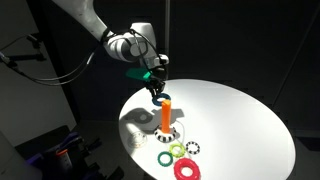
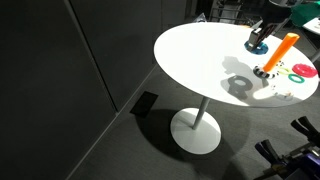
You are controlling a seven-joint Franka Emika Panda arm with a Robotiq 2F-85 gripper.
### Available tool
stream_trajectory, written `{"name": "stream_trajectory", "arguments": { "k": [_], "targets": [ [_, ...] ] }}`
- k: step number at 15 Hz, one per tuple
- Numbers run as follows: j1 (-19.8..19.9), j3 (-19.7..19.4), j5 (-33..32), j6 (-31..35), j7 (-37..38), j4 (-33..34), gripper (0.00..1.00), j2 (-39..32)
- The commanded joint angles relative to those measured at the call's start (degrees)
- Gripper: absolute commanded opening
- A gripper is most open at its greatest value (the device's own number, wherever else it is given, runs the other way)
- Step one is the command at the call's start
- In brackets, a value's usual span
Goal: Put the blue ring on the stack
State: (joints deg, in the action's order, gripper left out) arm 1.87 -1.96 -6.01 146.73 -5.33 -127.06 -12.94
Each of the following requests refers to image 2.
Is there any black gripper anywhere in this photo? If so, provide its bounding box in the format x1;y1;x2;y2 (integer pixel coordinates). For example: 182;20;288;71
248;0;294;48

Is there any blue ring with dark dots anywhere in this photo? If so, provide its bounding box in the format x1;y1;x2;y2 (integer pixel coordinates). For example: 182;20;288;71
244;39;270;55

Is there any metal shelf rack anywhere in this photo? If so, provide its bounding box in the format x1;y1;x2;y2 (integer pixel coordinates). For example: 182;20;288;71
196;0;256;25

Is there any white side table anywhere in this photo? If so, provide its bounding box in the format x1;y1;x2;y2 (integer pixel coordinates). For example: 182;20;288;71
301;16;320;64

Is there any black floor plate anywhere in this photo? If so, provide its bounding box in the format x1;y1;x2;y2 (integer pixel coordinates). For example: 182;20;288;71
129;91;160;119

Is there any orange cone post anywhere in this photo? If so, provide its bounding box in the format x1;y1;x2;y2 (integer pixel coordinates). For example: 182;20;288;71
262;32;301;73

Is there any large black white striped ring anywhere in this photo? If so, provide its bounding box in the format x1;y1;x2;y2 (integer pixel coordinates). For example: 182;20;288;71
253;64;280;80

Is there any lime green toothed ring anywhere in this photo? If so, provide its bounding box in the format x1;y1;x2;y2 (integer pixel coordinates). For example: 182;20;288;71
278;66;293;76

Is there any red ribbed ring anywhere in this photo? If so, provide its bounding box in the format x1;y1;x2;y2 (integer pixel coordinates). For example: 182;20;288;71
291;63;319;79

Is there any dark green toothed ring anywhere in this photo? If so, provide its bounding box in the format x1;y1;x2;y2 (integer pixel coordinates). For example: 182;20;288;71
287;73;306;84

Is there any clear ring with coloured beads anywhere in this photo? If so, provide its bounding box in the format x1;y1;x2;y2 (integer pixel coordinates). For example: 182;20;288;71
271;84;295;101

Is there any white table pedestal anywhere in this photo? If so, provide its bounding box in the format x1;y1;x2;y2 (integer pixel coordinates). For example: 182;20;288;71
170;96;222;156

